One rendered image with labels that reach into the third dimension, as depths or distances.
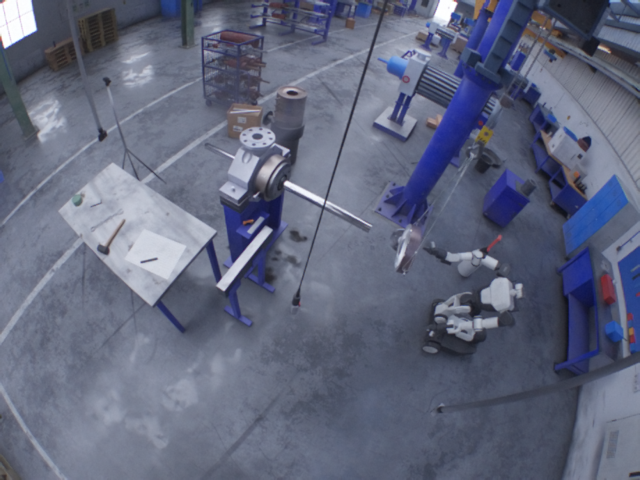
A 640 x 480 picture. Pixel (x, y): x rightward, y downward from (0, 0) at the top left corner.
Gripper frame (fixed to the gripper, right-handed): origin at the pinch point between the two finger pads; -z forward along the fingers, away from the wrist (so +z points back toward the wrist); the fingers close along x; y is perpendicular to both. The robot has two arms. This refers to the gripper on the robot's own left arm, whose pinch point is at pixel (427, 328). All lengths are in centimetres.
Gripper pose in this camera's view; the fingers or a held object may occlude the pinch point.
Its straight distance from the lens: 274.2
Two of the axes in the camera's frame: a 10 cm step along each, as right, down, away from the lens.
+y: -1.2, 9.0, -4.2
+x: -6.4, -3.9, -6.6
